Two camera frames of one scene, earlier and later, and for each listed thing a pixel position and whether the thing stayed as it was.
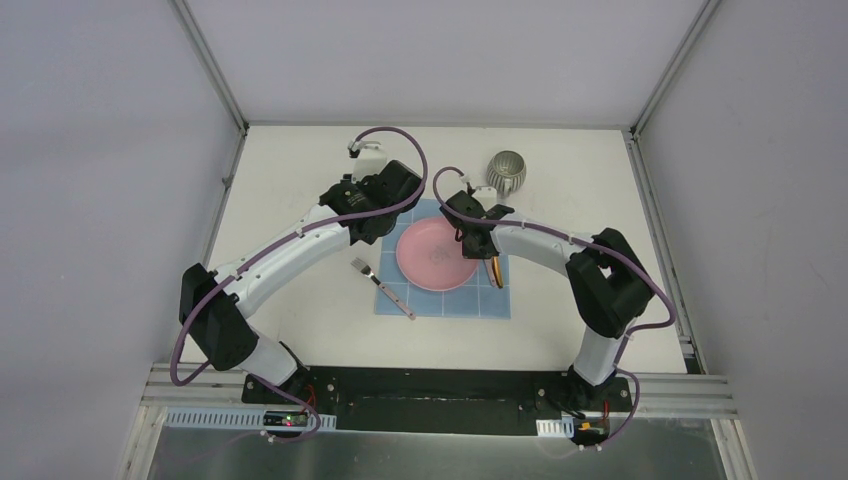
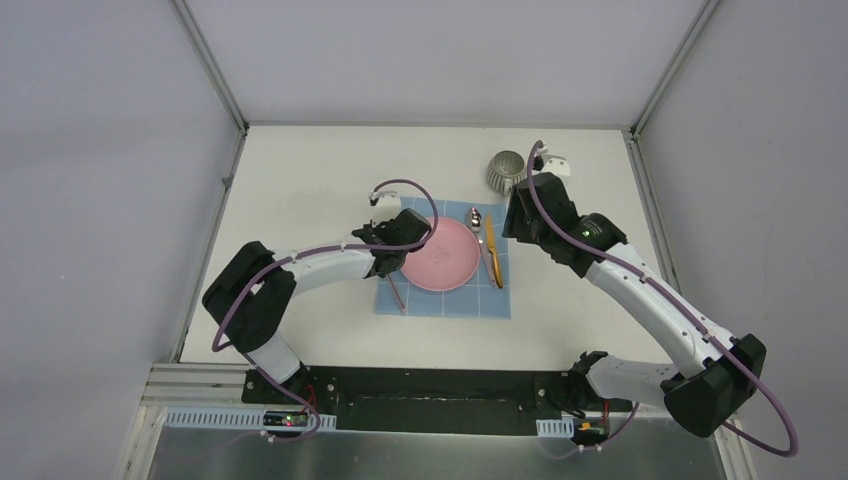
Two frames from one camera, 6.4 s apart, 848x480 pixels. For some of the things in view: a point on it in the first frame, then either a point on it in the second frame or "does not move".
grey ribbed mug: (506, 172) does not move
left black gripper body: (370, 229) to (411, 229)
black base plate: (440, 401) does not move
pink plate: (430, 256) does not move
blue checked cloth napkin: (479, 298) does not move
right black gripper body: (469, 253) to (519, 226)
